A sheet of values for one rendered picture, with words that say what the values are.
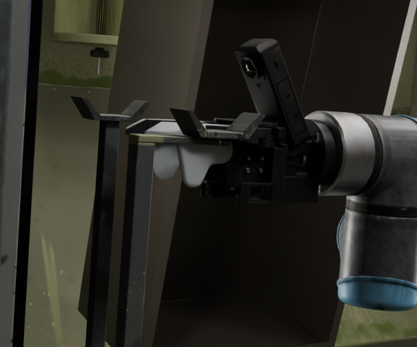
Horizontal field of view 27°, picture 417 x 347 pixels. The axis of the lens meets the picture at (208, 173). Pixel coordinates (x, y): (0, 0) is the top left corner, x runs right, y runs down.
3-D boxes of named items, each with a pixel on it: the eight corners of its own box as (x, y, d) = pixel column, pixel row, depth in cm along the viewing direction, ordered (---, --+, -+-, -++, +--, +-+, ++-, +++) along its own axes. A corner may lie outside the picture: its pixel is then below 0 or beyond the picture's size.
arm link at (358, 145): (379, 115, 90) (318, 109, 98) (343, 113, 87) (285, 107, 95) (371, 201, 90) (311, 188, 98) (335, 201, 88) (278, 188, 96)
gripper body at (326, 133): (235, 206, 82) (332, 206, 89) (242, 116, 81) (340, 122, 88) (193, 195, 88) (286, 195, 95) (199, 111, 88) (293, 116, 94)
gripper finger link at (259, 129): (215, 143, 78) (284, 144, 84) (216, 126, 78) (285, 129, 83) (182, 138, 82) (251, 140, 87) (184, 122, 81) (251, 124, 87)
